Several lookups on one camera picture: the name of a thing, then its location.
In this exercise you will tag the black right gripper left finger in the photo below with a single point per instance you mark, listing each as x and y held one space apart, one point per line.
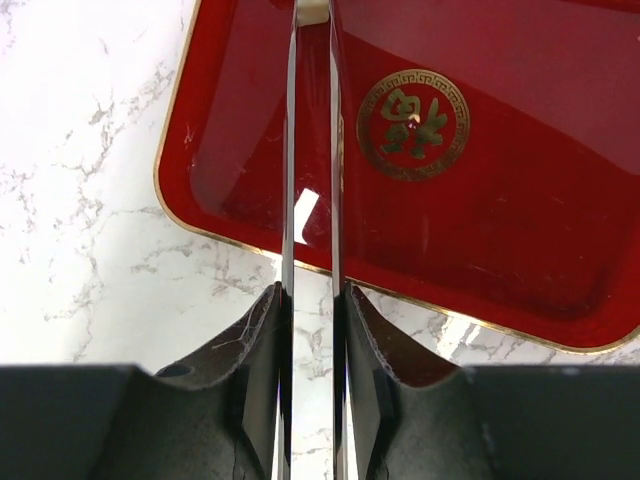
208 415

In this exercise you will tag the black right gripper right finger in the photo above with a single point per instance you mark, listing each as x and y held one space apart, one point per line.
419 416

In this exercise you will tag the white rectangular chocolate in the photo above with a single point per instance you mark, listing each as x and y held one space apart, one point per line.
311 12

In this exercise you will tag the red lacquer tray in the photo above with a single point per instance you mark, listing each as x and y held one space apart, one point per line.
479 157

